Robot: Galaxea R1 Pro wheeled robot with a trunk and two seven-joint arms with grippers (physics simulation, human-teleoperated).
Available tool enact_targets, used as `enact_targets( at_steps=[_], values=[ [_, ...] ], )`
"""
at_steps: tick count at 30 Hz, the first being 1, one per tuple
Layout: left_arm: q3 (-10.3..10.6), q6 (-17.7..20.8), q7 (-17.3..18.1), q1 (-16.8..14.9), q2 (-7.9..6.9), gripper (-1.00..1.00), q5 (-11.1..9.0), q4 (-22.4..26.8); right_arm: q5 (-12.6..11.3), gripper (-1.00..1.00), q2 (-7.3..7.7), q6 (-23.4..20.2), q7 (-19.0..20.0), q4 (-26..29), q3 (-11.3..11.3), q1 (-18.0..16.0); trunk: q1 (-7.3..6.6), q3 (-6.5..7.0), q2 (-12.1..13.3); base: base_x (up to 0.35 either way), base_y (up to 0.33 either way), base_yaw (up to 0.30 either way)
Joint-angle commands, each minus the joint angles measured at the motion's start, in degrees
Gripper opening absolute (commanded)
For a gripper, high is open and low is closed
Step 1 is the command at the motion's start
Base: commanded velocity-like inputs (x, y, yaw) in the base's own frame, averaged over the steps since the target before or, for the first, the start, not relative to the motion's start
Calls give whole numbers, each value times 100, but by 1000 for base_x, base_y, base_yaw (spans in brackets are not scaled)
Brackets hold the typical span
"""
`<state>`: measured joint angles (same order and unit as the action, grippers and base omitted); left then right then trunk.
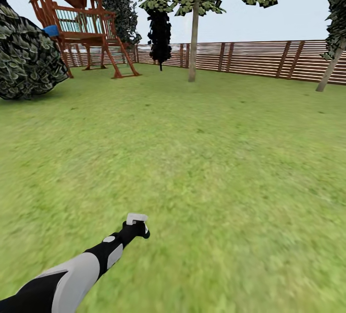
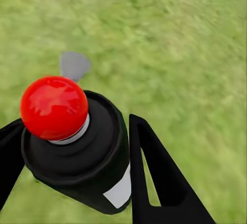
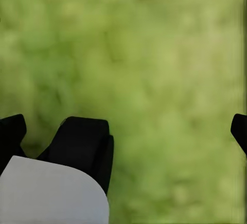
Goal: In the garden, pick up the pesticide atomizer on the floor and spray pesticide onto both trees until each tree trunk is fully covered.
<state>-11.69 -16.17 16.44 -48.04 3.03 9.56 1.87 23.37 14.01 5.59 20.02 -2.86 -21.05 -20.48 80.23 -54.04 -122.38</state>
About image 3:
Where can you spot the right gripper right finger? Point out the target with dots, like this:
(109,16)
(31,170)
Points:
(239,130)

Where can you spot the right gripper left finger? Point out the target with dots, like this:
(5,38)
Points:
(12,132)

